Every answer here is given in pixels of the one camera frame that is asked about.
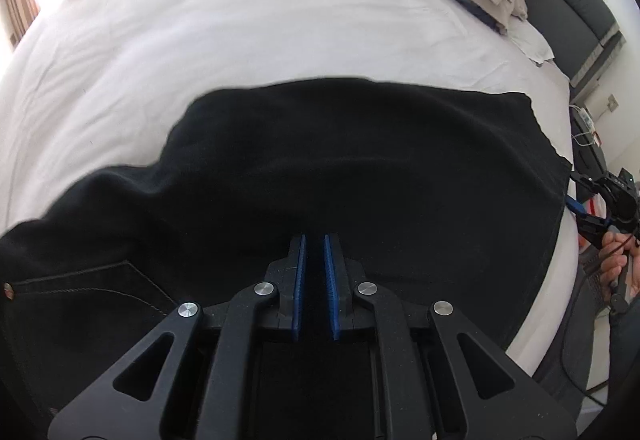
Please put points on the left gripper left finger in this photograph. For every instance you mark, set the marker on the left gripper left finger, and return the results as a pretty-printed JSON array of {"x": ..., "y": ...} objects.
[{"x": 187, "y": 376}]

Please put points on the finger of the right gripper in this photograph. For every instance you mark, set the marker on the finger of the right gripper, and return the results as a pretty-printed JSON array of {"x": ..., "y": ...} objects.
[
  {"x": 586, "y": 184},
  {"x": 590, "y": 227}
]

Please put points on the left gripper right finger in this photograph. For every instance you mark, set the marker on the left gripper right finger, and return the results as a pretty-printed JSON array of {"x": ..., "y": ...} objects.
[{"x": 434, "y": 374}]

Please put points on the black denim pants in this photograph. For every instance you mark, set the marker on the black denim pants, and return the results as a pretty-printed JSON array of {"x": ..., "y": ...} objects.
[{"x": 437, "y": 194}]

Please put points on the person's right hand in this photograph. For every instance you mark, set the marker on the person's right hand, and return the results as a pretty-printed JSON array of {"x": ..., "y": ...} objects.
[{"x": 616, "y": 249}]

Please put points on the dark grey headboard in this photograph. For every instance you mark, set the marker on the dark grey headboard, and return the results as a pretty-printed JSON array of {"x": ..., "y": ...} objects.
[{"x": 584, "y": 36}]

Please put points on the white flat pillow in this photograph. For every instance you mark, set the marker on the white flat pillow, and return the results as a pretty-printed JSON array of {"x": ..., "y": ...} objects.
[{"x": 529, "y": 41}]

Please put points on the white bed mattress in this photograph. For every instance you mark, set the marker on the white bed mattress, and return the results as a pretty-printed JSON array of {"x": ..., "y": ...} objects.
[{"x": 96, "y": 83}]

